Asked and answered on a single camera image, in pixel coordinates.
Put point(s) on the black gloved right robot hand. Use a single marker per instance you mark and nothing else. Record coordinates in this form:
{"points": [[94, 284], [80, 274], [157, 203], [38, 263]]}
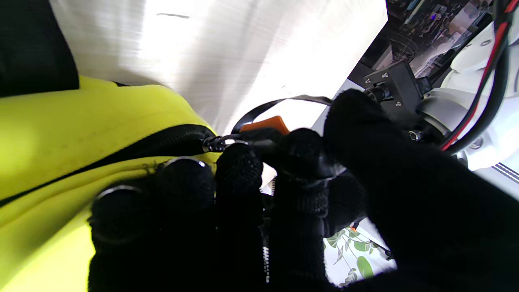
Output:
{"points": [[202, 235]]}

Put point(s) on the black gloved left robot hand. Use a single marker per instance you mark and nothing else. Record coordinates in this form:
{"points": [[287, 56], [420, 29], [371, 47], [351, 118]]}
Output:
{"points": [[365, 129]]}

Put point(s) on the blue and yellow school bag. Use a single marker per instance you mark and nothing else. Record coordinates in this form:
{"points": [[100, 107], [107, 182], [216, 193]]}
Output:
{"points": [[81, 142]]}

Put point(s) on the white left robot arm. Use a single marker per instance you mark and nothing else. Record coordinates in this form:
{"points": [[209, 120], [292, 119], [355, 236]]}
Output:
{"points": [[482, 101]]}

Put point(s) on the variegated leaf plant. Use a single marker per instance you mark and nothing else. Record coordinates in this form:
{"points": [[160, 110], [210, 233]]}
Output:
{"points": [[361, 265]]}

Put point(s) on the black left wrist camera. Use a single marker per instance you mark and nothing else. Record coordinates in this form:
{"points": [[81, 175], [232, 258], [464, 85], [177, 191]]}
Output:
{"points": [[395, 87]]}

